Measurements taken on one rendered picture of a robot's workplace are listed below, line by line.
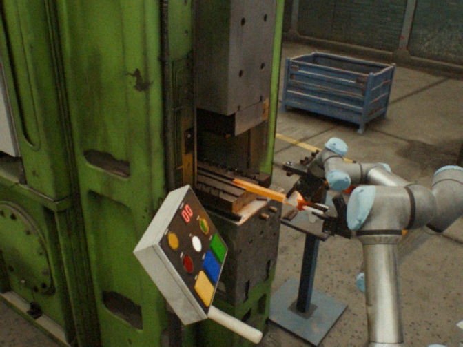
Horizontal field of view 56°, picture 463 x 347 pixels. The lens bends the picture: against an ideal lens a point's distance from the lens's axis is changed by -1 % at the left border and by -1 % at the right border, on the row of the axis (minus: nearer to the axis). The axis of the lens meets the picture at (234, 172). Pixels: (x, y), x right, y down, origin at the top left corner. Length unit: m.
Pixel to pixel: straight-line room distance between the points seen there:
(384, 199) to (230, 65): 0.71
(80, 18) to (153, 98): 0.42
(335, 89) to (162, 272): 4.51
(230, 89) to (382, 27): 8.32
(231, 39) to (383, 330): 1.00
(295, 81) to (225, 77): 4.22
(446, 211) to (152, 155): 0.96
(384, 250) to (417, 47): 8.48
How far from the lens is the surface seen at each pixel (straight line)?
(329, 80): 5.52
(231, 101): 1.60
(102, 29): 1.65
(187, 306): 1.31
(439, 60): 9.38
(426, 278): 3.26
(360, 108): 5.43
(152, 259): 1.23
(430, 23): 9.39
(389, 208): 1.16
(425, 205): 1.20
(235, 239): 1.83
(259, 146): 2.17
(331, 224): 1.73
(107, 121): 1.74
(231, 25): 1.53
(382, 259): 1.16
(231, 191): 1.86
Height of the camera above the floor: 1.90
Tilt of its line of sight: 27 degrees down
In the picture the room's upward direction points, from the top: 2 degrees clockwise
